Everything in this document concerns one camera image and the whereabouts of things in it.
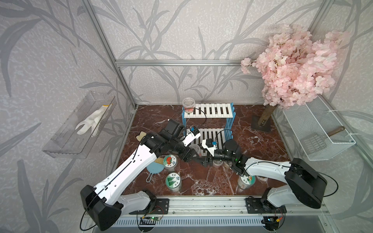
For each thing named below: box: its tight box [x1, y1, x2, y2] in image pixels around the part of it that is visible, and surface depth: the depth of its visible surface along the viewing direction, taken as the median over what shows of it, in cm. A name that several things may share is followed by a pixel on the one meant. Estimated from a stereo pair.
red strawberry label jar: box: [163, 154, 178, 172], surface depth 82 cm
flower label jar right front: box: [237, 175, 256, 190], surface depth 76 cm
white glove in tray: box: [74, 103, 113, 138], surface depth 68 cm
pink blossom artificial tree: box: [240, 24, 351, 133], surface depth 68 cm
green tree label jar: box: [165, 172, 182, 193], surface depth 76 cm
